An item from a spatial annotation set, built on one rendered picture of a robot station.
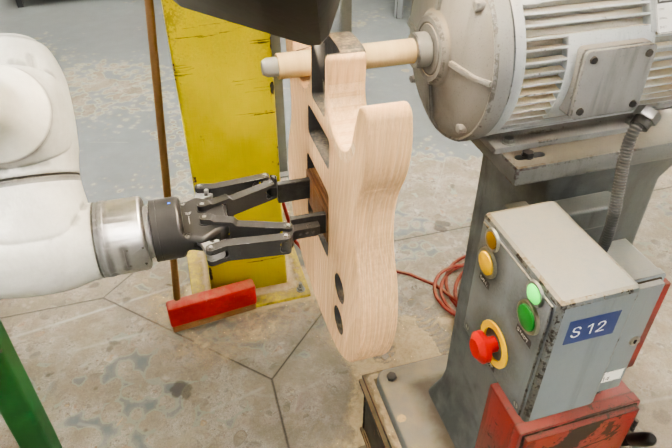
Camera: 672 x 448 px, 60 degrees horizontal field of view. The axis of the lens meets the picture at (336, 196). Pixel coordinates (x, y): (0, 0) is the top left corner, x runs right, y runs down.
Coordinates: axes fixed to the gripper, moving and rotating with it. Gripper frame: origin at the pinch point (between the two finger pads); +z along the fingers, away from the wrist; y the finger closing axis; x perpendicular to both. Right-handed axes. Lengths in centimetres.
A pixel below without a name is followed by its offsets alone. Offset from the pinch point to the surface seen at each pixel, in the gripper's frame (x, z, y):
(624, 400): -47, 55, 13
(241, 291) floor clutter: -101, -3, -85
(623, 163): 4.7, 39.1, 7.9
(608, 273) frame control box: 3.4, 25.4, 23.6
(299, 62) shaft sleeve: 16.0, 0.2, -7.8
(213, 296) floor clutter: -100, -13, -84
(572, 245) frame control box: 3.3, 24.5, 18.6
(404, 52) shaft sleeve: 16.0, 13.9, -7.6
